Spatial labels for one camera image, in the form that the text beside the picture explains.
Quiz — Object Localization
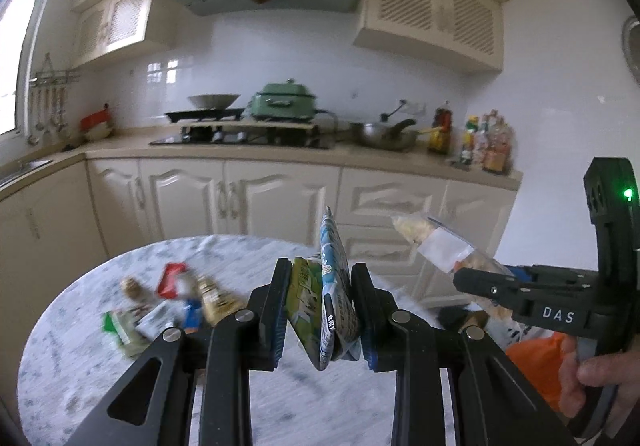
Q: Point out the silver wok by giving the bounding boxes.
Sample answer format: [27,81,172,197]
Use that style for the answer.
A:
[187,94,242,110]

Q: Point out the small lattice door cabinet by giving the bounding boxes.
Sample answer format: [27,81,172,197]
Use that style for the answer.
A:
[70,0,158,69]

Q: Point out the white patterned bag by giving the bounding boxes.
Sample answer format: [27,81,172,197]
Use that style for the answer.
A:
[487,311,526,352]

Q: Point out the large lattice door cabinet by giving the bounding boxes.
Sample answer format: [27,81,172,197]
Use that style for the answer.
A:
[352,0,506,74]

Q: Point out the wooden board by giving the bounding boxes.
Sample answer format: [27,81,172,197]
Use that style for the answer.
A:
[180,121,321,137]

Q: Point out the sliding window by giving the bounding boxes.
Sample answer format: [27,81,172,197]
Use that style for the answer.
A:
[0,0,56,137]

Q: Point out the green electric pot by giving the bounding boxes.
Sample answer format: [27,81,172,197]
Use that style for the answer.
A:
[248,79,321,123]

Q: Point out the round grey wall fixture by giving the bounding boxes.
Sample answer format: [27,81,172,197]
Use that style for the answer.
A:
[621,18,640,86]

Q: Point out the cream lower kitchen cabinets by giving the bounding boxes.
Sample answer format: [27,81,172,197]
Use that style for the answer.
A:
[0,126,523,307]

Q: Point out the wall socket with plug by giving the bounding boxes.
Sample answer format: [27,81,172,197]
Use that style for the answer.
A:
[380,99,426,121]

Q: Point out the black bag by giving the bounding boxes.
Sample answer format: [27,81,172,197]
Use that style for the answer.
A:
[437,307,473,331]

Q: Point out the small blue packet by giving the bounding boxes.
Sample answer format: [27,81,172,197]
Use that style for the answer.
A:
[182,298,206,329]

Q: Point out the round marble table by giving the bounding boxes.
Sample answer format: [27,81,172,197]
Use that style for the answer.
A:
[17,235,401,446]

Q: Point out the green and white wrapper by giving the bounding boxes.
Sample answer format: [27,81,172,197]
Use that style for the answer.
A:
[102,308,151,359]

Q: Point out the white foil wrapper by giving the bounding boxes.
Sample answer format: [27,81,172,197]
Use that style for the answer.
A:
[135,301,176,339]

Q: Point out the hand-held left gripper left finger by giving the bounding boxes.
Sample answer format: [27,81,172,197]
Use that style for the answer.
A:
[75,258,293,446]

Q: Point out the beige snack packet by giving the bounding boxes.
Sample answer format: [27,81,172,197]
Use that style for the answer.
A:
[192,275,246,327]

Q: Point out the steel kitchen sink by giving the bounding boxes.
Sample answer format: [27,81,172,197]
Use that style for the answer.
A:
[0,158,53,189]

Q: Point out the red snack packet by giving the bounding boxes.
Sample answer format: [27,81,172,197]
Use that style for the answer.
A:
[157,263,188,297]

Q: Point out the black built-in cooktop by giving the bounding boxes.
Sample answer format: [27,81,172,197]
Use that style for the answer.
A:
[149,130,337,150]

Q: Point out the row of hanging utensils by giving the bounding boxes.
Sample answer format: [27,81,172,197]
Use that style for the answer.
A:
[27,86,71,147]

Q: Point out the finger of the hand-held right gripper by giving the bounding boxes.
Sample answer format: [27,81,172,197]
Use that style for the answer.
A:
[502,265,596,291]
[452,267,531,314]

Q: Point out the black portable gas stove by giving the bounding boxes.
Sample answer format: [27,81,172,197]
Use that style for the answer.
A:
[165,108,248,124]

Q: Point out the blue and white snack packet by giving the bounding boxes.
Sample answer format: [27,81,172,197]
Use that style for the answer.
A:
[315,206,362,372]

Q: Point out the olive green snack packet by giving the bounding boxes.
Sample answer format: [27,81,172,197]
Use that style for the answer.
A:
[285,256,326,369]

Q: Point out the person's right hand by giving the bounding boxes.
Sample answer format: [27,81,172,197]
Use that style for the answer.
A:
[559,333,640,419]

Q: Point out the cluster of condiment bottles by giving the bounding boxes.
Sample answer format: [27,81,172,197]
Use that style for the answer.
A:
[460,110,513,175]

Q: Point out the orange plastic bag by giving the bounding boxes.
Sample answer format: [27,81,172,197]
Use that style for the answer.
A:
[505,332,576,412]

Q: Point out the clear biscuit packet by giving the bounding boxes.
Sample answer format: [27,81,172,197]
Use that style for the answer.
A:
[391,215,511,277]

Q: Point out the red and white container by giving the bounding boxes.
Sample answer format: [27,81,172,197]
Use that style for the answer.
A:
[80,103,115,141]

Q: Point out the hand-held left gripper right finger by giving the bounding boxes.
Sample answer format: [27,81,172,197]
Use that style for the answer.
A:
[350,263,576,446]

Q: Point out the steel pot with black handle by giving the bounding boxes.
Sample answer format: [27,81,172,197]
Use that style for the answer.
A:
[350,118,418,151]

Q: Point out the wall utensil rack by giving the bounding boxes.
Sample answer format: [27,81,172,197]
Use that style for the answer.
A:
[31,53,82,86]

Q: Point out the dark sauce bottle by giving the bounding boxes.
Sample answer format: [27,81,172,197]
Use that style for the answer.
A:
[429,102,453,155]

